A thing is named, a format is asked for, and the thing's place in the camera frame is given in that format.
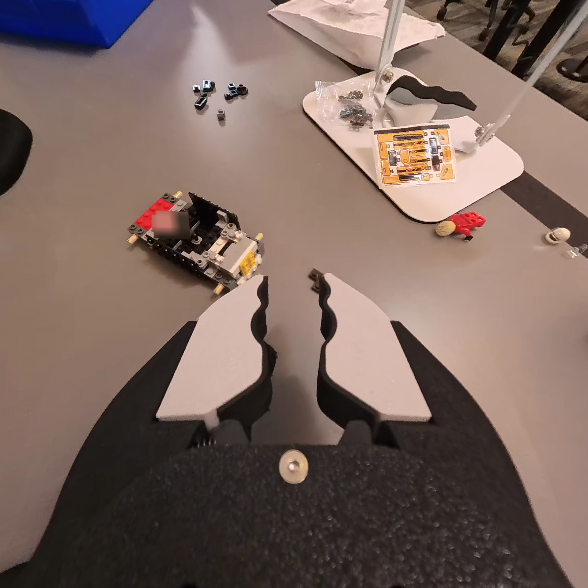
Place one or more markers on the orange sticker sheet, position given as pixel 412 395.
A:
pixel 413 156

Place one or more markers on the small black brick piece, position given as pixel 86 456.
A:
pixel 314 278

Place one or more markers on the white paper bag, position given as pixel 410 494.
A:
pixel 349 27

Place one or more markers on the small red studded piece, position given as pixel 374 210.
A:
pixel 466 223

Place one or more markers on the small clear piece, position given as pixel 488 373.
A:
pixel 576 251

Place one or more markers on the clear bag of dark pieces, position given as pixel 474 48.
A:
pixel 349 110

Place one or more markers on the blue plastic bin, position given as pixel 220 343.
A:
pixel 69 18

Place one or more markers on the person's left forearm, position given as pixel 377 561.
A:
pixel 11 151

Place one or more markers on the scattered small black pieces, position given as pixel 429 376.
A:
pixel 202 99

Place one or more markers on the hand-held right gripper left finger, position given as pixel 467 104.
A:
pixel 220 358

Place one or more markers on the small white round piece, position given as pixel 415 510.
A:
pixel 558 235

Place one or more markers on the toy brick car model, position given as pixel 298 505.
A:
pixel 229 250

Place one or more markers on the book stand with white base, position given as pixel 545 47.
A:
pixel 482 174

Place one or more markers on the black and grey curved part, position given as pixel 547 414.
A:
pixel 441 94

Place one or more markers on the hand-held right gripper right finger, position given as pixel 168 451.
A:
pixel 376 363

